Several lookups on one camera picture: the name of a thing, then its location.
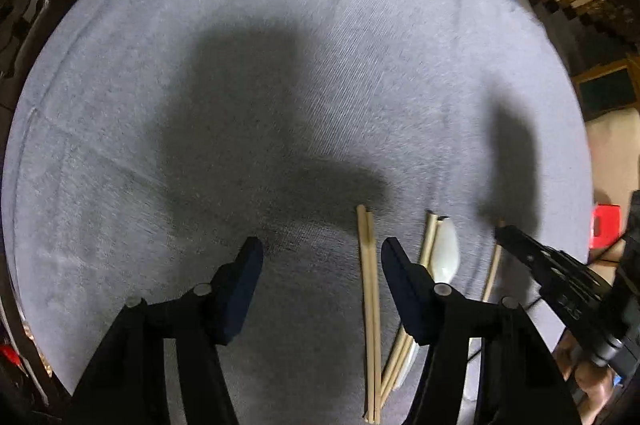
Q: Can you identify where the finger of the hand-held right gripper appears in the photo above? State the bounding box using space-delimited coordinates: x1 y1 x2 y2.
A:
495 225 601 306

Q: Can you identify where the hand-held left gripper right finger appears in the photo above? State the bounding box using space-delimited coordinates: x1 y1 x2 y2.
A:
381 239 583 425

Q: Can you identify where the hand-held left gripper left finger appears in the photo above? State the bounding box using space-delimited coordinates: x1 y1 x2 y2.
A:
72 236 264 425

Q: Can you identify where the wooden chopstick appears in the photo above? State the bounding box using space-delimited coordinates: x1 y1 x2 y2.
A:
382 214 449 408
356 204 374 420
366 211 382 422
481 219 505 302
380 210 439 406

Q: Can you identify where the white plastic spoon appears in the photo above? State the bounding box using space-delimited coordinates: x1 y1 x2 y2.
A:
431 216 460 286
392 337 422 393

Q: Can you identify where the person's right hand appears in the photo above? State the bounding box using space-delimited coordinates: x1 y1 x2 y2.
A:
562 335 618 423

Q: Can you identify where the red plastic stool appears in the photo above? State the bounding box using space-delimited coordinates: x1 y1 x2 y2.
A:
590 204 622 250

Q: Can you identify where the wood-framed chalkboard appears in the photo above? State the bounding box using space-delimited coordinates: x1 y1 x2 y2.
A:
572 60 640 116

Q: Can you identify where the grey tablecloth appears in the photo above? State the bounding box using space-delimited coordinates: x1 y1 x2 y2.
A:
0 0 596 425

